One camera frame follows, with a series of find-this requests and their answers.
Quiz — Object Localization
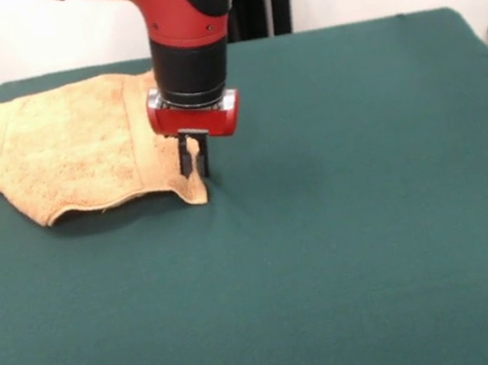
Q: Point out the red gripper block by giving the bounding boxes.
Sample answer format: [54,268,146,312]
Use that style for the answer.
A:
[142,74,253,188]

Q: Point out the tan terry towel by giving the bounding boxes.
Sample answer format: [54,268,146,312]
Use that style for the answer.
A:
[0,60,211,240]

